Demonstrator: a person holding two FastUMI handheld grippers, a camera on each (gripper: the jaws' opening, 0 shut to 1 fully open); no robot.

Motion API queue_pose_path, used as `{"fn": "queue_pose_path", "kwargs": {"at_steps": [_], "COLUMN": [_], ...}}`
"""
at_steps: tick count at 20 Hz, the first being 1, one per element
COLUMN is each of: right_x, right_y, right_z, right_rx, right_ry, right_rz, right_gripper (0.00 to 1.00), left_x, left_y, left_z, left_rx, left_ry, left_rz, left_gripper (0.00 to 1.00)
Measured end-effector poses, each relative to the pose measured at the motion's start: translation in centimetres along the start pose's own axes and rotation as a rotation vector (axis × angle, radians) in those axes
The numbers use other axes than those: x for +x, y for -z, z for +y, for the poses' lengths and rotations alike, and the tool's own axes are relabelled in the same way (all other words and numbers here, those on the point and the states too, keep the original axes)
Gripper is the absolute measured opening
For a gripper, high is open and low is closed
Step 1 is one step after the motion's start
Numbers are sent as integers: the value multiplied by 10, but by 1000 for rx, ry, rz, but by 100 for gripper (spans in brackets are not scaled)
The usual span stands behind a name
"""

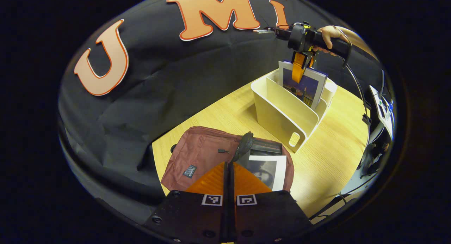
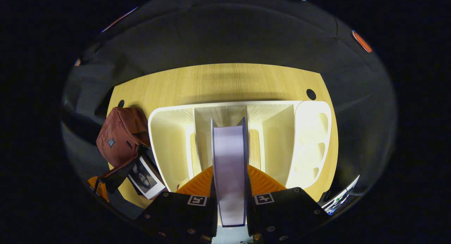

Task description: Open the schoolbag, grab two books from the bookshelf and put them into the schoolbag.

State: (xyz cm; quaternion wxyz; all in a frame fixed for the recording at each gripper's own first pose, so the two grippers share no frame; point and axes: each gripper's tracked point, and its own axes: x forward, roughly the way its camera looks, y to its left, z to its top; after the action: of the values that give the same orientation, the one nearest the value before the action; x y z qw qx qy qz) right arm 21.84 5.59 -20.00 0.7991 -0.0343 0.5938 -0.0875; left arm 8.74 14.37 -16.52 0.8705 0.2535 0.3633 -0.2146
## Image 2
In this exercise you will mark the white bookshelf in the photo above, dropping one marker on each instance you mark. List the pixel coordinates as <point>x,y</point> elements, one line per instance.
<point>169,148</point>

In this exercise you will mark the blue book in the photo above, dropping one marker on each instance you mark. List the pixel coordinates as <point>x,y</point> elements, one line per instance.
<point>229,166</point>

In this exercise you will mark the white book with portrait cover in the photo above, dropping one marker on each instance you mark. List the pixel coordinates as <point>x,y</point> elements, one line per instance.
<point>148,182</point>

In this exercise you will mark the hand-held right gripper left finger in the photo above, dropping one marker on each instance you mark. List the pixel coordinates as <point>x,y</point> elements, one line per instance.
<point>197,215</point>

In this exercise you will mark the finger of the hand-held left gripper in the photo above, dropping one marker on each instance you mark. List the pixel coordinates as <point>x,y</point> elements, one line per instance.
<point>91,182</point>
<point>103,191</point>

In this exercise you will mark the maroon schoolbag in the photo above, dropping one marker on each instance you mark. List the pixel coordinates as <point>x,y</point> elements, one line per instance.
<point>119,131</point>

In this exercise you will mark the black backdrop cloth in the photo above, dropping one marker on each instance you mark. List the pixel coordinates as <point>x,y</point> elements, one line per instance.
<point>229,32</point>

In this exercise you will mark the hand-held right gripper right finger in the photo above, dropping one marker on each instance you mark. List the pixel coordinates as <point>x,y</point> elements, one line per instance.
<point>267,219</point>

